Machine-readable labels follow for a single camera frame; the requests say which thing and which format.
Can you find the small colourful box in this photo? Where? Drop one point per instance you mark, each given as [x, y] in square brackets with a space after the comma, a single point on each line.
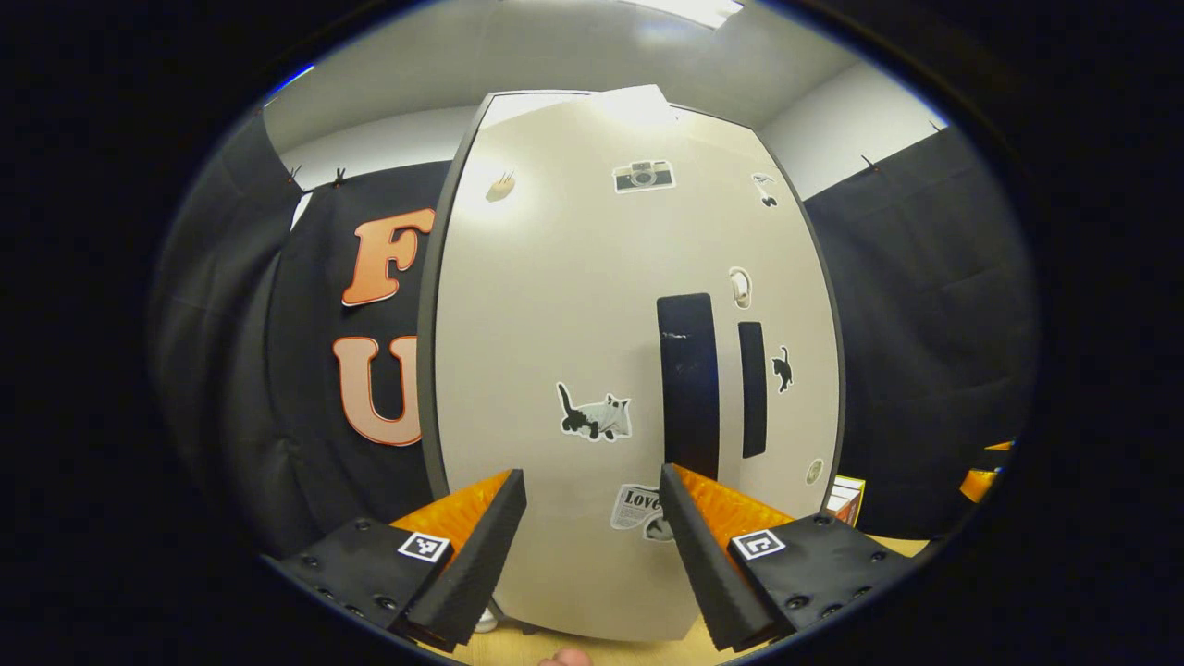
[846, 499]

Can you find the white cabinet door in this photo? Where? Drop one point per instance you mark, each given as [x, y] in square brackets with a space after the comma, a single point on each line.
[786, 277]
[555, 305]

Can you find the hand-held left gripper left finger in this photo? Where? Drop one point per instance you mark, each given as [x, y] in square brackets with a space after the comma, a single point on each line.
[481, 546]

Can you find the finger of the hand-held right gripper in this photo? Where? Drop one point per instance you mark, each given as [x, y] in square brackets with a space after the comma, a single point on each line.
[1001, 447]
[979, 485]

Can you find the black backdrop cloth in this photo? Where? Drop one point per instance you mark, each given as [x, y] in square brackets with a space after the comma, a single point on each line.
[231, 370]
[925, 324]

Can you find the white shoe cabinet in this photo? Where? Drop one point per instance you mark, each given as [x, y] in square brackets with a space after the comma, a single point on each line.
[555, 305]

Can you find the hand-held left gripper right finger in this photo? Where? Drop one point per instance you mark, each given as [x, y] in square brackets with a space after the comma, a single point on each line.
[703, 555]

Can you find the long ceiling light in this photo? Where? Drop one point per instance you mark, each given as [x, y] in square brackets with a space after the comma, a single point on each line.
[689, 7]

